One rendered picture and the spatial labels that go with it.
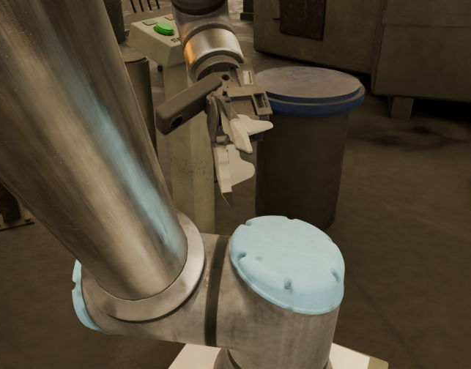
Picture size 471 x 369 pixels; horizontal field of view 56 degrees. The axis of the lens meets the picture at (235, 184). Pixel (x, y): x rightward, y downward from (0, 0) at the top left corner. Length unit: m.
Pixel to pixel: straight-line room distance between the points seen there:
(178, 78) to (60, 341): 0.64
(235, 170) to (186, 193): 0.48
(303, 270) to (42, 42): 0.40
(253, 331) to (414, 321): 0.64
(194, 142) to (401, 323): 0.64
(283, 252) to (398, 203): 1.04
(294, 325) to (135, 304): 0.19
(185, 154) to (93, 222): 0.76
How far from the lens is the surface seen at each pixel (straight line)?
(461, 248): 1.41
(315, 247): 0.57
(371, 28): 2.82
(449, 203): 1.62
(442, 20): 2.17
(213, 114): 0.63
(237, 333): 0.57
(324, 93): 1.14
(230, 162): 0.67
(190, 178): 1.11
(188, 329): 0.58
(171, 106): 0.63
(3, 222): 1.52
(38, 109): 0.24
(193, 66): 0.70
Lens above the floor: 0.78
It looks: 30 degrees down
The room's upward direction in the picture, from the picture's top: straight up
